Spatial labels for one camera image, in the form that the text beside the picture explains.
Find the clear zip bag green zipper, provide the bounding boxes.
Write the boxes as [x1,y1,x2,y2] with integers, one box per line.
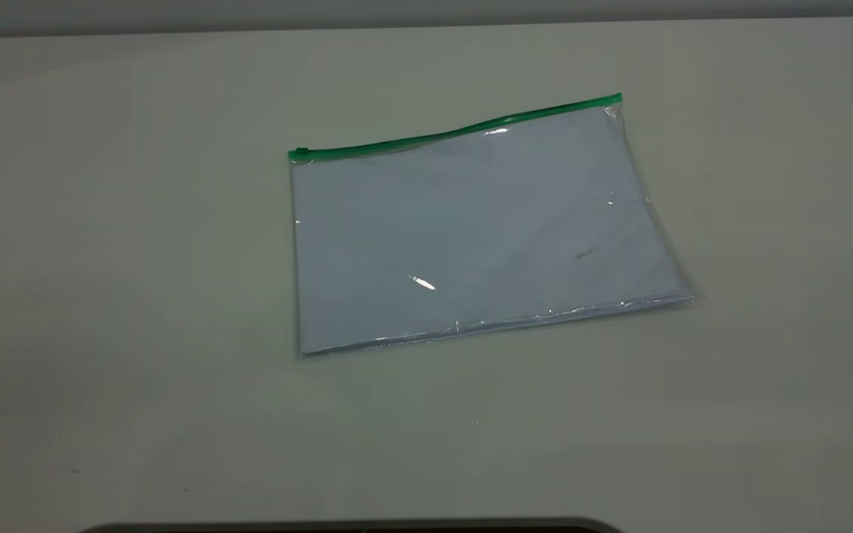
[287,93,696,360]

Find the white paper sheets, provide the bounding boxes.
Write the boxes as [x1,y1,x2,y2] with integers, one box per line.
[295,107,686,355]

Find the black rounded base edge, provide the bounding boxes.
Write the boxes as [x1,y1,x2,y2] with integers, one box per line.
[78,517,623,533]

